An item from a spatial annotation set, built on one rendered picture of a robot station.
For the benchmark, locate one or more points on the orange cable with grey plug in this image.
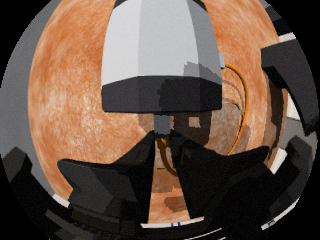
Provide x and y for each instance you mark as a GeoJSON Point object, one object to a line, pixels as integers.
{"type": "Point", "coordinates": [162, 125]}

